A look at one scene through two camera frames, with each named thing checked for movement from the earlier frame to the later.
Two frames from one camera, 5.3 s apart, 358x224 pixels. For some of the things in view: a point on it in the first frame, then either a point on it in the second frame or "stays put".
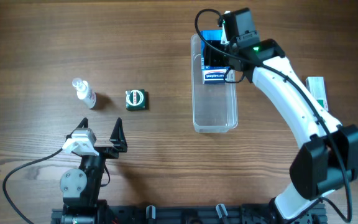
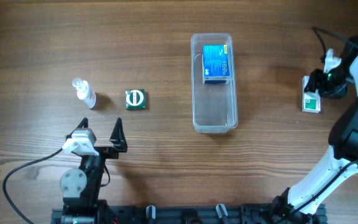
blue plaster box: (211, 35) -> (215, 64)
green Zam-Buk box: (136, 99) stays put
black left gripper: (103, 150) stays put
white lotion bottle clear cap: (84, 93) stays put
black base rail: (183, 214) stays put
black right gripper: (214, 58) -> (317, 81)
